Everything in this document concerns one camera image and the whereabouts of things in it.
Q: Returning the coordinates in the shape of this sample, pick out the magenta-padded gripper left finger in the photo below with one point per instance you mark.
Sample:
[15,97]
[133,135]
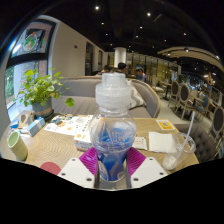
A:
[76,171]

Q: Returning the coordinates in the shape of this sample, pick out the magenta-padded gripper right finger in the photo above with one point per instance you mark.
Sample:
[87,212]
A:
[146,170]

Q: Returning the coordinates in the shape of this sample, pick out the clear bottle with blue label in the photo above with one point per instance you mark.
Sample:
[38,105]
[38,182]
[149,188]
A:
[112,133]

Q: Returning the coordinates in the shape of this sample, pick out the flat round red coaster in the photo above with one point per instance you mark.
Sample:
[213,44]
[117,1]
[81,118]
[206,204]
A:
[50,167]

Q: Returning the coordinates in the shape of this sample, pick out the white and orange box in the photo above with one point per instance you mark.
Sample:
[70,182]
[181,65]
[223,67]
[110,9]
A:
[82,141]

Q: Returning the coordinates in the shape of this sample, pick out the white paper napkin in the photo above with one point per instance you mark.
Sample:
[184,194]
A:
[160,142]

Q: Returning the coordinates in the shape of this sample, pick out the clear plastic cup with straw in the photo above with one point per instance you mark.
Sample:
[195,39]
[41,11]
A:
[178,150]

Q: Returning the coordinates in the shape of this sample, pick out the yellow square card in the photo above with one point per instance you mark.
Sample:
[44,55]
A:
[165,125]

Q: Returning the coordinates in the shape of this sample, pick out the light blue carton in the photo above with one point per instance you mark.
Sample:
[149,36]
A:
[36,126]

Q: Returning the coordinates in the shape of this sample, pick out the grey tufted chair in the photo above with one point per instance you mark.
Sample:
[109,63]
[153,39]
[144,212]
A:
[200,140]

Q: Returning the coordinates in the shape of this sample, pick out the pale green ceramic mug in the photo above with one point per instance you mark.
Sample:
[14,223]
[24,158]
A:
[18,146]

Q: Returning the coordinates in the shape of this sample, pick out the grey chevron cushion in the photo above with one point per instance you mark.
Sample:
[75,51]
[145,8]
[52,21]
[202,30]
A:
[136,96]

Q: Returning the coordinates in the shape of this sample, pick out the small blue and white box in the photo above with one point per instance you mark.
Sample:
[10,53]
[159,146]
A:
[14,124]

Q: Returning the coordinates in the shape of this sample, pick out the grey curved sofa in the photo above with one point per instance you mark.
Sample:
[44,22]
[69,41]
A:
[78,91]

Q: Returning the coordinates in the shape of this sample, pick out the group of dining chairs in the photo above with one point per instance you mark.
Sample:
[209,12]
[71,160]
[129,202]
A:
[186,96]

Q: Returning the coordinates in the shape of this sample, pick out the green potted plant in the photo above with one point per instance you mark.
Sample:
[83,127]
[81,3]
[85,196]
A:
[40,88]

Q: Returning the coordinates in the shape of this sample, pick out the person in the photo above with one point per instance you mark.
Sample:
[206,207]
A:
[106,69]
[140,75]
[122,68]

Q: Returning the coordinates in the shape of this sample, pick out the white round pillar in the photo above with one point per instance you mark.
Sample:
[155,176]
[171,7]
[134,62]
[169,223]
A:
[120,57]

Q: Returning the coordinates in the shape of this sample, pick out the window with festive decals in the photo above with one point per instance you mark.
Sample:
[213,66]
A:
[23,63]

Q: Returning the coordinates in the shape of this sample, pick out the group of ceiling spotlights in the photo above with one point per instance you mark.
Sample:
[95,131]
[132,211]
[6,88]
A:
[148,14]

